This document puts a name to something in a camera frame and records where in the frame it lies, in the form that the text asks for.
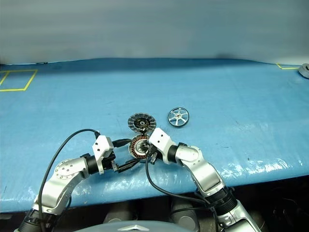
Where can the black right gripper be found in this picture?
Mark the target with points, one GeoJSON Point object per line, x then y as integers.
{"type": "Point", "coordinates": [150, 151]}

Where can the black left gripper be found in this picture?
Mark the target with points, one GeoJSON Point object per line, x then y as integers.
{"type": "Point", "coordinates": [109, 161]}

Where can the motor housing with copper stator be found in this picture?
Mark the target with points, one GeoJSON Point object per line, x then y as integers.
{"type": "Point", "coordinates": [137, 150]}

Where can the round finned motor lid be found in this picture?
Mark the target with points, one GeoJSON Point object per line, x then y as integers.
{"type": "Point", "coordinates": [142, 123]}

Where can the silver spoked rotor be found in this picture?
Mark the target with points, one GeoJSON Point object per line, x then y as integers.
{"type": "Point", "coordinates": [178, 117]}

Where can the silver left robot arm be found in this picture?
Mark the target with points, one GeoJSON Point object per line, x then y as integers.
{"type": "Point", "coordinates": [65, 170]}

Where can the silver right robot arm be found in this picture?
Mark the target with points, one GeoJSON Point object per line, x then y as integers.
{"type": "Point", "coordinates": [205, 174]}

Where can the blue plastic table cover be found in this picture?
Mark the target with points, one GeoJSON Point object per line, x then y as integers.
{"type": "Point", "coordinates": [154, 96]}

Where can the silver robot torso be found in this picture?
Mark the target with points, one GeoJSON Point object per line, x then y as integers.
{"type": "Point", "coordinates": [142, 228]}

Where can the small dark clip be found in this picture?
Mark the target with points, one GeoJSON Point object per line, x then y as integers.
{"type": "Point", "coordinates": [43, 62]}

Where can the grey round object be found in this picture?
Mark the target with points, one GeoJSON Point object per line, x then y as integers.
{"type": "Point", "coordinates": [304, 70]}

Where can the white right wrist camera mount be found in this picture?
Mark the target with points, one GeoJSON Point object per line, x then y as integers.
{"type": "Point", "coordinates": [161, 143]}

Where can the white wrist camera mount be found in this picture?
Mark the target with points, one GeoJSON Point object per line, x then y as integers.
{"type": "Point", "coordinates": [102, 147]}
{"type": "Point", "coordinates": [161, 143]}

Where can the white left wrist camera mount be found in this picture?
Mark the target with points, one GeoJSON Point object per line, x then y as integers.
{"type": "Point", "coordinates": [102, 147]}

